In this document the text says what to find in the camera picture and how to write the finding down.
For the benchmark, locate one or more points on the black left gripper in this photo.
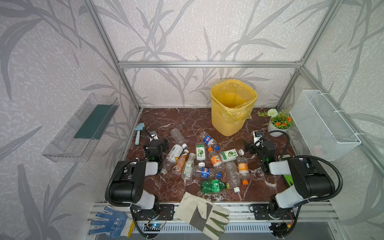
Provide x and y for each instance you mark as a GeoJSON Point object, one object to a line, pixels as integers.
{"type": "Point", "coordinates": [153, 142]}

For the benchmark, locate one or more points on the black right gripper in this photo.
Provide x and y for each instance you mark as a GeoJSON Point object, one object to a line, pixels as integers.
{"type": "Point", "coordinates": [255, 146]}

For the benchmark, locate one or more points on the clear unlabelled plastic bottle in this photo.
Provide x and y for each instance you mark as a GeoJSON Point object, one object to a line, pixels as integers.
{"type": "Point", "coordinates": [179, 138]}

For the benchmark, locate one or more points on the orange label bottle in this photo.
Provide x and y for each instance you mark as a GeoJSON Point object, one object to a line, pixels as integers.
{"type": "Point", "coordinates": [243, 169]}
{"type": "Point", "coordinates": [215, 159]}

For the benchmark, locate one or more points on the green label slim bottle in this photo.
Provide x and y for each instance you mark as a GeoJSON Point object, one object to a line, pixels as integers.
{"type": "Point", "coordinates": [189, 168]}

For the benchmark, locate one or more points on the clear bottle white cap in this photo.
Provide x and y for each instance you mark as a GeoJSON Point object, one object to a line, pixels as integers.
{"type": "Point", "coordinates": [233, 176]}

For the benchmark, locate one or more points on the square lime label bottle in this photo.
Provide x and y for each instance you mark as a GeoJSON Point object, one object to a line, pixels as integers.
{"type": "Point", "coordinates": [201, 152]}

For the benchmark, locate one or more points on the blue pepsi bottle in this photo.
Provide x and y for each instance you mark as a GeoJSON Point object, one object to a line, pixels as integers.
{"type": "Point", "coordinates": [206, 173]}
{"type": "Point", "coordinates": [209, 141]}

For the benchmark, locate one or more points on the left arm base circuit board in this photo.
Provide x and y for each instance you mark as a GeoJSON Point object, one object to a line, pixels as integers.
{"type": "Point", "coordinates": [153, 227]}

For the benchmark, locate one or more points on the right arm base wiring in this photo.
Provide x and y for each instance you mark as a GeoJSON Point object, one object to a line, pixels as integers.
{"type": "Point", "coordinates": [280, 228]}

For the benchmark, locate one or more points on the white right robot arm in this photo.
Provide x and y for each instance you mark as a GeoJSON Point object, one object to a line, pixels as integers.
{"type": "Point", "coordinates": [314, 179]}

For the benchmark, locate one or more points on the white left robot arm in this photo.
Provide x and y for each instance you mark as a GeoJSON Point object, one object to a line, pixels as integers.
{"type": "Point", "coordinates": [126, 185]}

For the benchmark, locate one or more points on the yellow ribbed waste bin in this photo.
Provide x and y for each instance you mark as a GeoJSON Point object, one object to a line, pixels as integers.
{"type": "Point", "coordinates": [232, 103]}

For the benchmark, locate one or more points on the light blue garden trowel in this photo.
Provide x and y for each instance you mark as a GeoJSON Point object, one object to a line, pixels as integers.
{"type": "Point", "coordinates": [138, 130]}

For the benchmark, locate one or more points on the potted artificial flower plant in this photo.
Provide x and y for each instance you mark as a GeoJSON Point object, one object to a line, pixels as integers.
{"type": "Point", "coordinates": [279, 120]}

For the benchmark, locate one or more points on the green rubber garden glove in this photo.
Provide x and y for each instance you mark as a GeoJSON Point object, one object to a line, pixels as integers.
{"type": "Point", "coordinates": [288, 180]}

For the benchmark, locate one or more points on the green sprite bottle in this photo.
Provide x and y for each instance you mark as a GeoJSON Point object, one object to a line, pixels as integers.
{"type": "Point", "coordinates": [213, 186]}

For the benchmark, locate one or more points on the dark green shelf mat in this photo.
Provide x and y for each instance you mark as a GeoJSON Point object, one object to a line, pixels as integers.
{"type": "Point", "coordinates": [97, 122]}

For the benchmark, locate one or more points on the blue dotted knit glove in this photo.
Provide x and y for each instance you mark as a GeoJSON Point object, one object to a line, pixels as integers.
{"type": "Point", "coordinates": [113, 223]}

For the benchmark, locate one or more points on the beige leather work glove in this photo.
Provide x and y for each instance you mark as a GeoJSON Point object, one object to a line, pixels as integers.
{"type": "Point", "coordinates": [204, 215]}

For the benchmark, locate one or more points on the white wire mesh basket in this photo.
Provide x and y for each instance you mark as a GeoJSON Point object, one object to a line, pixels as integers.
{"type": "Point", "coordinates": [324, 130]}

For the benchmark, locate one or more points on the clear plastic wall shelf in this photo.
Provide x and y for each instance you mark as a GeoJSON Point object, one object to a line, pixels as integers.
{"type": "Point", "coordinates": [77, 140]}

